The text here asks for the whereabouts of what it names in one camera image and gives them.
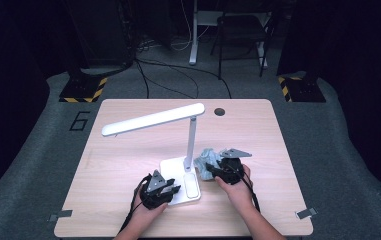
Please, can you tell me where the hand-held gripper cable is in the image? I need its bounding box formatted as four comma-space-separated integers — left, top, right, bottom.
234, 163, 262, 214
119, 174, 152, 234

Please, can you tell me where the short black floor cable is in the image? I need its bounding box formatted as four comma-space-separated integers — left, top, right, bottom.
135, 59, 151, 100

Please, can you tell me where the white desk frame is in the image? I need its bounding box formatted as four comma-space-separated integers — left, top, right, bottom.
188, 0, 272, 70

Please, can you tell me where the light blue cloth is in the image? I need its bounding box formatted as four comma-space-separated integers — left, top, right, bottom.
193, 148, 226, 182

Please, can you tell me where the left hand-held gripper cable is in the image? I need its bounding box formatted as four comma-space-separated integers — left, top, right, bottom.
119, 174, 152, 234

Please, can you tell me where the white desk lamp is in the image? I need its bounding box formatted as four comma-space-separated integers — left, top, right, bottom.
101, 102, 206, 206

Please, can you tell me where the right hand-held gripper cable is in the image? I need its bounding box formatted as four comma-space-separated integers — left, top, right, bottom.
234, 163, 262, 214

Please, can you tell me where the black folding chair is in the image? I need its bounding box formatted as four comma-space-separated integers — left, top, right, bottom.
210, 11, 276, 80

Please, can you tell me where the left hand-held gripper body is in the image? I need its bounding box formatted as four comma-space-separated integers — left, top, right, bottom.
140, 169, 174, 210

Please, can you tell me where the person's left hand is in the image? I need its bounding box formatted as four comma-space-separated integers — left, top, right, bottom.
132, 189, 168, 224

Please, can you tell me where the grey tape strip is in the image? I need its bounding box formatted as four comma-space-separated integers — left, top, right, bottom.
295, 207, 318, 220
47, 209, 74, 222

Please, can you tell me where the person's right hand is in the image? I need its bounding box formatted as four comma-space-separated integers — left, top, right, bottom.
215, 165, 254, 208

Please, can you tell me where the long black floor cable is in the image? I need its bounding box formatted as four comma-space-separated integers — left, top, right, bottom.
134, 58, 233, 100

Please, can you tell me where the black yellow-striped stand base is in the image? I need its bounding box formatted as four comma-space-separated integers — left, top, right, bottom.
277, 75, 327, 103
58, 75, 108, 104

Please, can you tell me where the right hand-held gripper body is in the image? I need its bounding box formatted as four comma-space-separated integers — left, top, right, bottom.
215, 148, 253, 185

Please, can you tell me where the white floor cable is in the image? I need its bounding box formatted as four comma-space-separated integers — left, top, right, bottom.
170, 0, 210, 52

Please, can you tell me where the dark cabinet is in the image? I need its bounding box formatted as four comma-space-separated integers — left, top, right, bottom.
62, 0, 136, 68

